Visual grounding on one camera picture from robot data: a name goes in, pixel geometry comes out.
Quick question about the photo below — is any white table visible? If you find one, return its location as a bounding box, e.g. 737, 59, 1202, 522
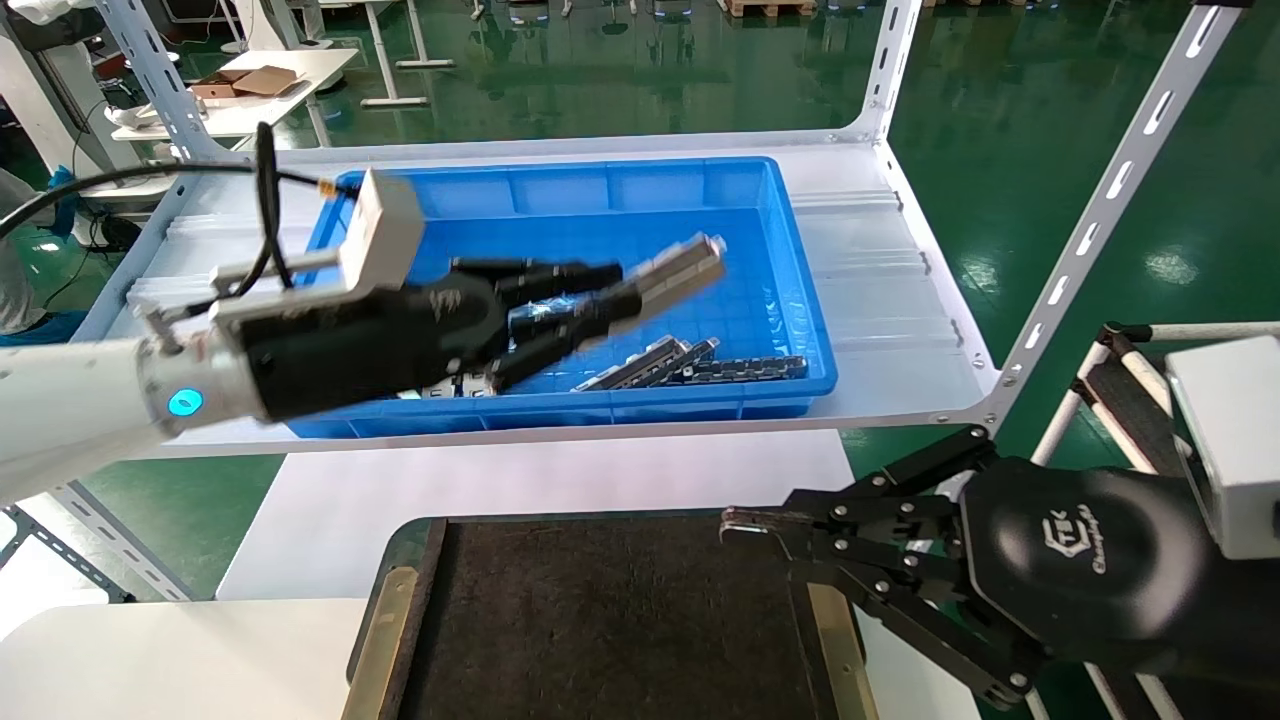
108, 48, 359, 151

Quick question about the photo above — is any white machine column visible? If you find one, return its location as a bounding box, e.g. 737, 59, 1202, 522
0, 0, 141, 201

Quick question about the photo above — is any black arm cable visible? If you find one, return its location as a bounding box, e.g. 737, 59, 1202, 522
0, 122, 363, 301

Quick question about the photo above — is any blue shoe cover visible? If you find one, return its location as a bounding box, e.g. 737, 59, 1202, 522
45, 165, 83, 239
0, 310, 91, 349

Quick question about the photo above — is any black pad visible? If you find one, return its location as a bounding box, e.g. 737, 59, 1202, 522
1075, 355, 1193, 479

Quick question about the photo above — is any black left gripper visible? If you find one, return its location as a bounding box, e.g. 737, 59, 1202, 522
240, 258, 643, 423

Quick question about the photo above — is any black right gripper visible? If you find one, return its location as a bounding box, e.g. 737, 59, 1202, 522
720, 425, 1218, 713

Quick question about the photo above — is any person in grey clothes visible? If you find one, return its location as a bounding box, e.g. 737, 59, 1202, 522
0, 168, 46, 336

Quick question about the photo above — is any white metal shelf rack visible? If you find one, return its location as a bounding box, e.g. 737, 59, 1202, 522
0, 0, 1251, 606

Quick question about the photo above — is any white crumpled sheet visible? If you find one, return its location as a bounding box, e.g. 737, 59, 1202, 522
105, 103, 169, 133

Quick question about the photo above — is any open cardboard box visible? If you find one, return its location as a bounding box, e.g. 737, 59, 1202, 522
190, 66, 309, 101

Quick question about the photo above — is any white tube frame cart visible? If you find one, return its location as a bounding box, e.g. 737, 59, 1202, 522
1030, 320, 1280, 720

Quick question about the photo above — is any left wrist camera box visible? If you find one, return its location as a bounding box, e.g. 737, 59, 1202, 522
338, 168, 428, 293

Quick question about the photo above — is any long silver metal part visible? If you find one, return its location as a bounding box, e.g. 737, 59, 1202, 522
655, 338, 721, 383
572, 336, 691, 392
625, 233, 728, 311

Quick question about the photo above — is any black floor cable bundle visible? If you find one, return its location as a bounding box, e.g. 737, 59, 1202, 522
40, 210, 143, 301

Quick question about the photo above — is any black felt container tray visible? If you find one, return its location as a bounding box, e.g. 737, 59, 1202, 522
340, 512, 881, 720

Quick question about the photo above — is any dark metal part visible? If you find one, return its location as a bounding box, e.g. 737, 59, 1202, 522
680, 355, 808, 386

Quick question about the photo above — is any silver camera mount bracket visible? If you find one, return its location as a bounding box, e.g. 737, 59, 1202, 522
140, 248, 353, 346

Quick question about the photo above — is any white desk leg frame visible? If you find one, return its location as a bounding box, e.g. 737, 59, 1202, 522
345, 0, 456, 109

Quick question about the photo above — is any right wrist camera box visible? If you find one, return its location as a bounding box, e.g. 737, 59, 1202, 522
1165, 335, 1280, 561

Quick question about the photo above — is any blue plastic bin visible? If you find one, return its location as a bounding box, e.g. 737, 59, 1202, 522
285, 157, 839, 439

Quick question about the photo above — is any brass strip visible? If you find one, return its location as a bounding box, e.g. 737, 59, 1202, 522
340, 565, 421, 720
805, 582, 881, 720

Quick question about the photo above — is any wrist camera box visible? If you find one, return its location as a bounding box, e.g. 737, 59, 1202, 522
338, 168, 428, 293
1165, 335, 1280, 561

